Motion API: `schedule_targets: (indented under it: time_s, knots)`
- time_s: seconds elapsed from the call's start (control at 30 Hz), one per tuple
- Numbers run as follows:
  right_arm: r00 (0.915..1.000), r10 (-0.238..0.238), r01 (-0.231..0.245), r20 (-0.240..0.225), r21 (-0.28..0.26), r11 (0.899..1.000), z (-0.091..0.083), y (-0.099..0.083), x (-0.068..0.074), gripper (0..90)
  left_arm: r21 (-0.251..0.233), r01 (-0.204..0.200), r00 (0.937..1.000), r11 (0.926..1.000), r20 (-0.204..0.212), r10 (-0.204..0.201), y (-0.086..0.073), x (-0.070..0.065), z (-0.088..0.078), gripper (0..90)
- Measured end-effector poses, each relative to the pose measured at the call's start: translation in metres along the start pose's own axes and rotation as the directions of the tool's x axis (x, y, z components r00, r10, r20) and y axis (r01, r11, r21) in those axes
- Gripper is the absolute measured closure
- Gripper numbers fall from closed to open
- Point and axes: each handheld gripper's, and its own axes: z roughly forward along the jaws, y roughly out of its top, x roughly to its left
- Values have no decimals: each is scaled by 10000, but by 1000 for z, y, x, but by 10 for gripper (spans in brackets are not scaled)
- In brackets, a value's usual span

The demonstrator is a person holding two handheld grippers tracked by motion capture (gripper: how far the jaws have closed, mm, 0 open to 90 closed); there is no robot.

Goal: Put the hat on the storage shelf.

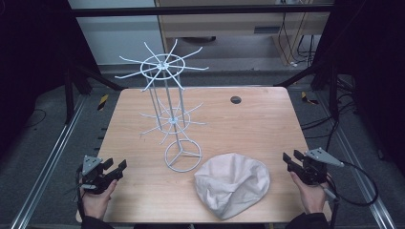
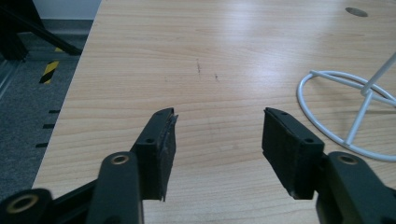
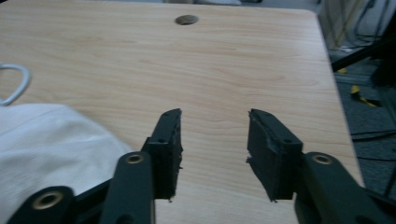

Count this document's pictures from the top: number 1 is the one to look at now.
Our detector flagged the yellow black striped tape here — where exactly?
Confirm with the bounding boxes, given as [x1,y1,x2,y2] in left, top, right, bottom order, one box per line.
[300,91,320,106]
[96,94,110,112]

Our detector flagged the white cloth cap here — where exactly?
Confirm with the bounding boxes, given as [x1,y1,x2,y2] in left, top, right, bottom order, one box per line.
[193,153,271,221]

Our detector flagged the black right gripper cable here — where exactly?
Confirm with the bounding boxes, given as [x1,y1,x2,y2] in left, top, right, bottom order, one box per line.
[320,160,380,229]

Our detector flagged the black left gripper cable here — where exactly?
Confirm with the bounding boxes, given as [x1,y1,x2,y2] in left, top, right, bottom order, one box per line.
[75,166,86,222]

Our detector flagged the black floor cables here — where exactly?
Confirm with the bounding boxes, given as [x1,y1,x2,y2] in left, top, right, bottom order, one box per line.
[300,75,359,154]

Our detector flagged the black metal stand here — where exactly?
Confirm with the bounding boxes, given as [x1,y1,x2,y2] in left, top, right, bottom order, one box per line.
[273,58,340,120]
[62,61,126,126]

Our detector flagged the bundle of black desk cables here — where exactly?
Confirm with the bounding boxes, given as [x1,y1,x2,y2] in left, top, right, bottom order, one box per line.
[276,11,318,68]

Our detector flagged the person's left hand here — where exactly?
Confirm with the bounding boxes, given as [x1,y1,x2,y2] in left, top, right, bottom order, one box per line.
[80,178,118,221]

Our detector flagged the light wooden desk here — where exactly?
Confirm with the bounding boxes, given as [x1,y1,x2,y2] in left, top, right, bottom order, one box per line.
[154,0,332,67]

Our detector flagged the person's right hand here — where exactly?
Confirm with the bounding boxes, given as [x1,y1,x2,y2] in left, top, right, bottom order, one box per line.
[288,171,330,215]

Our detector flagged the black horizontal frame bar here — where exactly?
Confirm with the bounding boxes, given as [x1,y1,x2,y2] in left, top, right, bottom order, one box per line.
[70,4,334,18]

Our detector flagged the thin black floor cable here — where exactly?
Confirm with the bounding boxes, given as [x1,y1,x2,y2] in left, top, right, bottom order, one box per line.
[24,108,48,129]

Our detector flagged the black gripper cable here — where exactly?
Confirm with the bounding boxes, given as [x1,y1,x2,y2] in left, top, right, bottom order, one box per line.
[75,166,86,222]
[320,160,380,229]

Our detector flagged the black curtain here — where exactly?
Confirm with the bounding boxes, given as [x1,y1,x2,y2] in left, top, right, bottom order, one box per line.
[0,0,99,160]
[313,0,405,176]

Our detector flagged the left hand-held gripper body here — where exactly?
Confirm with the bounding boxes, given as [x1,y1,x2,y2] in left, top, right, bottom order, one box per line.
[75,155,118,196]

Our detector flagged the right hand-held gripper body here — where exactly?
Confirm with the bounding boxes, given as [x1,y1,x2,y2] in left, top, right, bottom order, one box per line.
[288,147,346,186]

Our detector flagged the aluminium floor rail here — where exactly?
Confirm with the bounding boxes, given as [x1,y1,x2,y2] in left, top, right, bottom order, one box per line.
[9,94,89,229]
[314,90,397,229]

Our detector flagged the white wire hanging rack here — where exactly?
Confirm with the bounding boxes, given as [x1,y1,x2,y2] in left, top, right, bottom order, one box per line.
[114,38,210,174]

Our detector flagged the white cabinet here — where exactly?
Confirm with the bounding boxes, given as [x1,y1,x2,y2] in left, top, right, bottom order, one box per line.
[67,0,165,67]

